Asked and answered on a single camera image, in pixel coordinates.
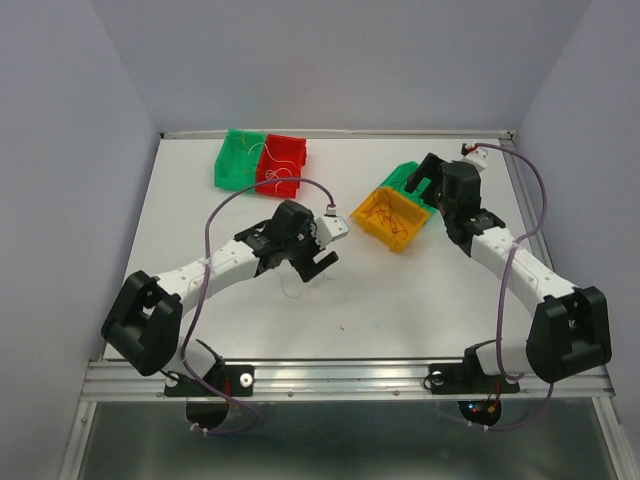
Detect red white striped wire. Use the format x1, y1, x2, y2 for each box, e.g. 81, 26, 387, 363
367, 194, 414, 239

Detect yellow wire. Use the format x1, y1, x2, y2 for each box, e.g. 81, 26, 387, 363
234, 130, 254, 176

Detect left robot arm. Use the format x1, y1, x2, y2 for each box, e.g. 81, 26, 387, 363
101, 200, 349, 394

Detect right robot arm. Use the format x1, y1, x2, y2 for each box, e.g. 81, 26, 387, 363
404, 143, 612, 390

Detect right green plastic bin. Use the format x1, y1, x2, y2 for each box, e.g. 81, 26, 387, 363
380, 161, 437, 217

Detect green plastic bin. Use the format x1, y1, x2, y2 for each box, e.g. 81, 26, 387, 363
213, 129, 267, 191
380, 161, 437, 217

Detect yellow plastic bin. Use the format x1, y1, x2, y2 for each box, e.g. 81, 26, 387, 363
350, 187, 431, 253

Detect red plastic bin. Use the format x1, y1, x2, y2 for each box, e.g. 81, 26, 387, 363
255, 134, 307, 199

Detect left green plastic bin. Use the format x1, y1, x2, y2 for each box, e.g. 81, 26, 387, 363
213, 129, 267, 191

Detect dark wire in green bin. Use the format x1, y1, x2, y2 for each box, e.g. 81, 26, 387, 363
392, 182, 436, 209

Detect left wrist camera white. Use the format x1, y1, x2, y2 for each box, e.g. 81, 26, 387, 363
314, 215, 349, 250

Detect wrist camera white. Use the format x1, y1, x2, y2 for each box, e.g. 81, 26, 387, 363
314, 215, 349, 250
460, 143, 488, 173

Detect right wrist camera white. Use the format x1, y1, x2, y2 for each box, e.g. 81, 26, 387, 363
460, 143, 488, 173

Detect aluminium right rail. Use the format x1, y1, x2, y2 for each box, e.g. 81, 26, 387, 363
499, 130, 586, 357

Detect aluminium rail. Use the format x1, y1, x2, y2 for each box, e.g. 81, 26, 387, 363
79, 355, 617, 401
499, 130, 586, 357

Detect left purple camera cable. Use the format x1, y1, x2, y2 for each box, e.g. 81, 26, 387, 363
180, 177, 339, 437

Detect purple camera cable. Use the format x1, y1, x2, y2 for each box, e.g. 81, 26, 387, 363
180, 177, 339, 437
479, 143, 554, 434

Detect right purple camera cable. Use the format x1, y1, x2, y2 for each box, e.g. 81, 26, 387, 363
479, 143, 554, 434

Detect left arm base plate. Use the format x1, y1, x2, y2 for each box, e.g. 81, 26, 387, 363
163, 364, 255, 398

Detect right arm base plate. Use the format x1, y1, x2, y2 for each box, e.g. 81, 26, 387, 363
423, 363, 520, 395

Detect aluminium front rail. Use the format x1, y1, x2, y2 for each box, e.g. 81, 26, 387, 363
79, 355, 617, 401

